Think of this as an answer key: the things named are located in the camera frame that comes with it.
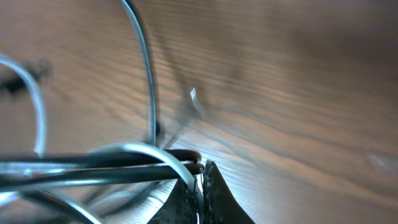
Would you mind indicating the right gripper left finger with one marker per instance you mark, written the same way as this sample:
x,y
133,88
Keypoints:
x,y
179,208

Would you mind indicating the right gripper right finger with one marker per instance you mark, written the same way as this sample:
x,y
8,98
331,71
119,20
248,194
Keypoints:
x,y
220,205

